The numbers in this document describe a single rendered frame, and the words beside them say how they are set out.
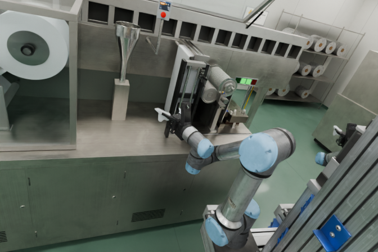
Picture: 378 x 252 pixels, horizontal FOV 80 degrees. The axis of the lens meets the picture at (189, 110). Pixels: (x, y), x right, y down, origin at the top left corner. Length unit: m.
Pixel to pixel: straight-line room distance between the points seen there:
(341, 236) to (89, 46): 1.60
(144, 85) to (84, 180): 0.80
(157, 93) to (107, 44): 0.53
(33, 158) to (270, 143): 1.10
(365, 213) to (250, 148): 0.38
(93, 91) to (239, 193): 1.31
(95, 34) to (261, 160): 1.30
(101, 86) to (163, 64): 0.48
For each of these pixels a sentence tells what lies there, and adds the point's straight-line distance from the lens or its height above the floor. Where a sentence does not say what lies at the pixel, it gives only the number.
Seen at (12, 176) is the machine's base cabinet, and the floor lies 0.77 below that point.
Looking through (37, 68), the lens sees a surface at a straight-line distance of 1.17.
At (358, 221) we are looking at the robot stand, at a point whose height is 1.33.
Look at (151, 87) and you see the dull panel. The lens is 1.82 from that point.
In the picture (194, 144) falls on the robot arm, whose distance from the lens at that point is 0.99.
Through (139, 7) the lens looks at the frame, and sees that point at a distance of 1.63.
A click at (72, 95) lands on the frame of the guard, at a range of 1.19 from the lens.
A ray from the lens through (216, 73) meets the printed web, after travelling 1.72.
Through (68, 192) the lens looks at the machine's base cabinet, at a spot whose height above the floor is 0.60.
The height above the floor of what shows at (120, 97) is 1.08.
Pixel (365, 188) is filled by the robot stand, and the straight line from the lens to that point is 0.88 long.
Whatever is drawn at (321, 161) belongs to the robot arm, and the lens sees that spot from 1.56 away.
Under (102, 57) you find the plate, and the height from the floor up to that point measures 1.24.
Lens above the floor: 1.81
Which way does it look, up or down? 28 degrees down
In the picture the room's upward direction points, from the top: 16 degrees clockwise
